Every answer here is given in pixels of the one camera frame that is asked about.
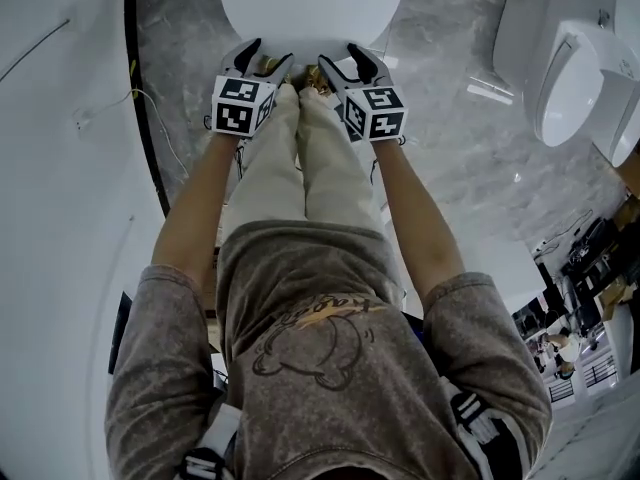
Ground brown cardboard box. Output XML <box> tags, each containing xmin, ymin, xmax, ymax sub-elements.
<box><xmin>613</xmin><ymin>146</ymin><xmax>640</xmax><ymax>190</ymax></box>

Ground white cable on wall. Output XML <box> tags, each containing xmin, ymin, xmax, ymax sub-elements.
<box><xmin>72</xmin><ymin>86</ymin><xmax>190</xmax><ymax>180</ymax></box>

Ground white toilet with oval seat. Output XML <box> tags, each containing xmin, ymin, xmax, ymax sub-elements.
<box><xmin>491</xmin><ymin>0</ymin><xmax>619</xmax><ymax>150</ymax></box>

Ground thin grey wall wire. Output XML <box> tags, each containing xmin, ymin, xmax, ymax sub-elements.
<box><xmin>0</xmin><ymin>17</ymin><xmax>71</xmax><ymax>83</ymax></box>

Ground person's left forearm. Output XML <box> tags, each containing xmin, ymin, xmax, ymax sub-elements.
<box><xmin>150</xmin><ymin>129</ymin><xmax>240</xmax><ymax>290</ymax></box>

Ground person's grey-brown printed shirt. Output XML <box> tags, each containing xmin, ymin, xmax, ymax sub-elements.
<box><xmin>104</xmin><ymin>219</ymin><xmax>554</xmax><ymax>480</ymax></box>

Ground person's right yellow shoe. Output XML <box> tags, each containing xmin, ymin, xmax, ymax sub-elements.
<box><xmin>298</xmin><ymin>64</ymin><xmax>332</xmax><ymax>95</ymax></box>

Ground person's cream trousers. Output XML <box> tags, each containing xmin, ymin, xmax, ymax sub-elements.
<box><xmin>218</xmin><ymin>81</ymin><xmax>387</xmax><ymax>250</ymax></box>

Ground black skirting strip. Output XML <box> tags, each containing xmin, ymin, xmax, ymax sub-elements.
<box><xmin>123</xmin><ymin>0</ymin><xmax>174</xmax><ymax>215</ymax></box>

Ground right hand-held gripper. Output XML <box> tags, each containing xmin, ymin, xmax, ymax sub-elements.
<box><xmin>317</xmin><ymin>42</ymin><xmax>409</xmax><ymax>144</ymax></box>

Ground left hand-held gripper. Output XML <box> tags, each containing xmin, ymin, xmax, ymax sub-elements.
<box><xmin>210</xmin><ymin>37</ymin><xmax>297</xmax><ymax>139</ymax></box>

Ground grey black harness strap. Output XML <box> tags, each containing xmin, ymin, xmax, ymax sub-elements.
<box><xmin>446</xmin><ymin>376</ymin><xmax>532</xmax><ymax>480</ymax></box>
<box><xmin>176</xmin><ymin>401</ymin><xmax>242</xmax><ymax>480</ymax></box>

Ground white pedestal block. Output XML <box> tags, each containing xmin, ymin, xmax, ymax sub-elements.
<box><xmin>473</xmin><ymin>231</ymin><xmax>550</xmax><ymax>315</ymax></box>

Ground tangle of black cables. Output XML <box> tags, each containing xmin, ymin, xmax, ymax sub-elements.
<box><xmin>541</xmin><ymin>209</ymin><xmax>632</xmax><ymax>290</ymax></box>

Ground person's right forearm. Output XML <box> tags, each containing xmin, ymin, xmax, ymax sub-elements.
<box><xmin>371</xmin><ymin>136</ymin><xmax>467</xmax><ymax>300</ymax></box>

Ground black framed glass panel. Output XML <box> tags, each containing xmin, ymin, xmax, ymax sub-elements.
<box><xmin>106</xmin><ymin>289</ymin><xmax>134</xmax><ymax>375</ymax></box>

